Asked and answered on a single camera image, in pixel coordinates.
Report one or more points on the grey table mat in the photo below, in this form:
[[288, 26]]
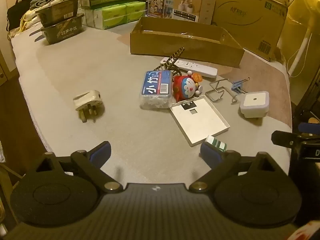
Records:
[[100, 62]]

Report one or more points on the large cardboard box heart logo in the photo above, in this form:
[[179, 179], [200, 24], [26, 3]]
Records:
[[245, 22]]

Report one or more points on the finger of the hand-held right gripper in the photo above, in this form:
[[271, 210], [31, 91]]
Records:
[[310, 127], [285, 138]]

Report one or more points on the black bag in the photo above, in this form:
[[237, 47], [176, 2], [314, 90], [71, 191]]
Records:
[[17, 10]]

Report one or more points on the shallow cardboard tray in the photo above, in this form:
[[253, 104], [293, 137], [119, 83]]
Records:
[[175, 45]]

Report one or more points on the white booklet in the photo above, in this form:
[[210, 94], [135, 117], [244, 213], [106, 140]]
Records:
[[200, 120]]

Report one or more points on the white remote control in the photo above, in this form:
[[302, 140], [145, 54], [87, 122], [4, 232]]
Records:
[[197, 67]]

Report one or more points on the clear cotton swab box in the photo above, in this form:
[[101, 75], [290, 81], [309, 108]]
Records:
[[155, 90]]

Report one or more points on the green tissue pack bundle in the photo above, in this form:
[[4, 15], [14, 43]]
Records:
[[115, 15]]

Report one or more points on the dark lattice tower model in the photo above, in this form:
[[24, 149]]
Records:
[[175, 55]]

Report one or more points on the red blue cat figurine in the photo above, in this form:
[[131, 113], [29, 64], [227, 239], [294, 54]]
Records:
[[186, 87]]

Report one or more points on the small green white bottle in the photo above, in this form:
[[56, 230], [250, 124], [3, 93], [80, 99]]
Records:
[[217, 143]]

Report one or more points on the white product box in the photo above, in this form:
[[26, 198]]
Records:
[[200, 7]]

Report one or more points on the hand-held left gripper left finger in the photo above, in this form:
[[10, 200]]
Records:
[[101, 151]]

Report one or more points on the white fan pole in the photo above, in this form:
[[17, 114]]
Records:
[[300, 52]]

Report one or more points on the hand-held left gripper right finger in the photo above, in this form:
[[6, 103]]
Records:
[[208, 153]]

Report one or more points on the yellowish plastic bags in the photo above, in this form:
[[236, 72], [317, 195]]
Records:
[[27, 20]]

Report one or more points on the white square night light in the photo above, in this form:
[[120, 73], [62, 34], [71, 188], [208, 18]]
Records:
[[253, 101]]

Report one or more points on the dark food bowl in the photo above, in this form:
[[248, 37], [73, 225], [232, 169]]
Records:
[[57, 10], [62, 30]]

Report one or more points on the yellow curtain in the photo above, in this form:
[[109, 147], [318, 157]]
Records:
[[305, 5]]

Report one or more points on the white plug adapter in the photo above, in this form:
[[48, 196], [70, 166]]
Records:
[[87, 100]]

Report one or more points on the blue binder clip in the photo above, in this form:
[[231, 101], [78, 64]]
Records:
[[236, 86]]

